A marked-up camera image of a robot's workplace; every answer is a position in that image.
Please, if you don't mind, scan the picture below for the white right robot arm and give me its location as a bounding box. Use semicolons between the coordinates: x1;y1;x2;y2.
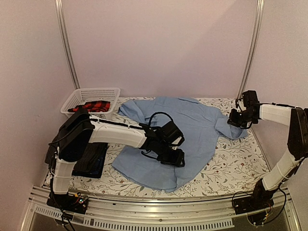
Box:
228;103;308;191

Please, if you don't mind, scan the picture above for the red black patterned shirt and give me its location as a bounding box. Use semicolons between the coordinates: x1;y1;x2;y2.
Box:
67;101;111;113

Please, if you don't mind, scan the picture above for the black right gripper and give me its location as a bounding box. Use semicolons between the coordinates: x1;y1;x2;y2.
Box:
228;108;256;128

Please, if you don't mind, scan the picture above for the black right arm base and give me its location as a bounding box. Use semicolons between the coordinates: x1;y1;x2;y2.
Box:
231;180;278;226

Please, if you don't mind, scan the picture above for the perforated metal front panel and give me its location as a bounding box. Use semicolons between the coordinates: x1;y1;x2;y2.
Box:
33;205;235;230

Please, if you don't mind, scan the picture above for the black pinstriped folded shirt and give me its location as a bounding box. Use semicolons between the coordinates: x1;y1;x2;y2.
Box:
45;134;109;172

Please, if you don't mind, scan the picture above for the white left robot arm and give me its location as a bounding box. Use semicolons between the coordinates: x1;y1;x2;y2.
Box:
49;109;185;209

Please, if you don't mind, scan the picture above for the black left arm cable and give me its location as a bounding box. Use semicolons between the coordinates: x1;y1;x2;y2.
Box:
139;111;174;159

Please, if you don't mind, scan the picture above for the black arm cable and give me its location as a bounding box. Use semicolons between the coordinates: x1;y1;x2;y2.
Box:
139;111;174;159
264;166;304;224

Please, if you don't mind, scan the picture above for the left aluminium frame post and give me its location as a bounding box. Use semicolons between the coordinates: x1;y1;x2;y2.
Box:
54;0;80;89

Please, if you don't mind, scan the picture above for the dark blue folded shirt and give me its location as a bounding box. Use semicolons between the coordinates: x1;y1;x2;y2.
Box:
72;144;108;179

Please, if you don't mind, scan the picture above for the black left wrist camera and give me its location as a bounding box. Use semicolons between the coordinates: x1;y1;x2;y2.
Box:
159;121;185;146

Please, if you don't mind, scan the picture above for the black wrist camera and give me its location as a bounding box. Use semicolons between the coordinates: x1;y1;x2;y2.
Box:
159;121;185;146
242;90;259;108

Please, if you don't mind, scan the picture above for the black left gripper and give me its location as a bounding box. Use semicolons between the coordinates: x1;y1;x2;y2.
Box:
156;142;186;168

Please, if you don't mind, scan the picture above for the aluminium frame post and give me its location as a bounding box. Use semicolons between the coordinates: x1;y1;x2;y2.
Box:
236;0;265;99
54;0;80;89

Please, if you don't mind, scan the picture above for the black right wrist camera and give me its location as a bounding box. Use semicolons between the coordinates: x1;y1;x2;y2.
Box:
242;90;259;108

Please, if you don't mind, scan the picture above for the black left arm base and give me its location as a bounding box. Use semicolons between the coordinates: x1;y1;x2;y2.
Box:
47;192;89;215

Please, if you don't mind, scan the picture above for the white plastic laundry basket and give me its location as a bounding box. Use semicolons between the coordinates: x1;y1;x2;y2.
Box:
60;88;121;120

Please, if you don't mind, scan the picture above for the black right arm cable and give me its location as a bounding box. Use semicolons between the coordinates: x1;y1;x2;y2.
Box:
264;166;304;224

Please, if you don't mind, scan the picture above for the light blue long sleeve shirt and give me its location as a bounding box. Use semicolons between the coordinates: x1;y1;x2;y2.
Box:
112;97;247;192

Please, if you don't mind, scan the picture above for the floral patterned table cloth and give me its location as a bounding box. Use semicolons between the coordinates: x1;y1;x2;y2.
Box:
42;97;270;198

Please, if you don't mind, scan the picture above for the right aluminium frame post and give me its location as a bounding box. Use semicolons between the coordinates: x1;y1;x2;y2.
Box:
236;0;265;99

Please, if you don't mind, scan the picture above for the aluminium front rail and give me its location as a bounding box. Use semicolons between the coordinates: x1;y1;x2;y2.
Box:
27;185;292;220

